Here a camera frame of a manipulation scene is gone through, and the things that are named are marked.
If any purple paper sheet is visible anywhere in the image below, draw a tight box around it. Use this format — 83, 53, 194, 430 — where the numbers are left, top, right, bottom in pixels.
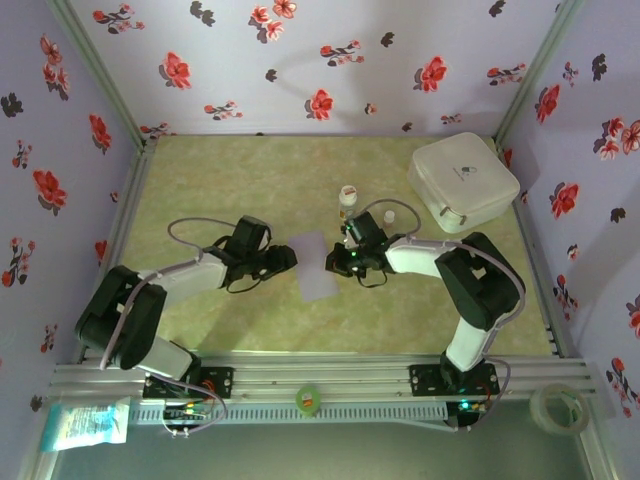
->
288, 229, 342, 303

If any large white pill bottle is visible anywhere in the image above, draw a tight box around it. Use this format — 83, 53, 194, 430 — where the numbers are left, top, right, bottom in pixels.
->
338, 184, 358, 220

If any white zippered case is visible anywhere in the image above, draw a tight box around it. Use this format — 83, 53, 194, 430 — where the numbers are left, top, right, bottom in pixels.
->
406, 131, 522, 235

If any green tape roll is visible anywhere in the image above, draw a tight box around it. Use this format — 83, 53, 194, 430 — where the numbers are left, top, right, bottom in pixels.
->
295, 383, 322, 418

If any small controller board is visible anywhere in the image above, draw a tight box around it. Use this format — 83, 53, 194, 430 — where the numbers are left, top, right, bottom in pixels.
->
162, 399, 214, 424
455, 398, 490, 417

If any clear tape roll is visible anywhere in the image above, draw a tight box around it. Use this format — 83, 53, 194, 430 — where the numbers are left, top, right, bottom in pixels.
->
528, 383, 591, 437

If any blue white plastic packet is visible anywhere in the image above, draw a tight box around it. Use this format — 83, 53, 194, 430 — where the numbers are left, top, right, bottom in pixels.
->
39, 396, 132, 454

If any grey right arm cable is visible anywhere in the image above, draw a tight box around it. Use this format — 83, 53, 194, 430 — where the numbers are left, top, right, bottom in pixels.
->
359, 198, 527, 432

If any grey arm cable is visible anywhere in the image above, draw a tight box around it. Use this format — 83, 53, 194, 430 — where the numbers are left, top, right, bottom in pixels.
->
98, 217, 244, 436
359, 198, 527, 432

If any grey left arm cable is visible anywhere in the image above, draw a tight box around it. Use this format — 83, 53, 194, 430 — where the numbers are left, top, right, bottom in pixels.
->
98, 217, 244, 436

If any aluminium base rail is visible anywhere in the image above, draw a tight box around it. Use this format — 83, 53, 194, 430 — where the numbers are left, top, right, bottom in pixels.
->
48, 355, 600, 402

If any aluminium side rail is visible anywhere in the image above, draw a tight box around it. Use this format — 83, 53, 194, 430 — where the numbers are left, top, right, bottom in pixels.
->
73, 137, 160, 364
493, 137, 570, 359

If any grey slotted cable duct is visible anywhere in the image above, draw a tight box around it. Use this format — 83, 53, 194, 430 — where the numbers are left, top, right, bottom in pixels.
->
128, 401, 450, 427

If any aluminium frame post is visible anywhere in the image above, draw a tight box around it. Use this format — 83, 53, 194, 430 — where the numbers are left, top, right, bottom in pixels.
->
492, 0, 584, 142
47, 0, 147, 147

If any aluminium frame bar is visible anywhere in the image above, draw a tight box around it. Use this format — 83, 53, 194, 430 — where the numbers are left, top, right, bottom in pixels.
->
17, 434, 69, 480
578, 428, 621, 480

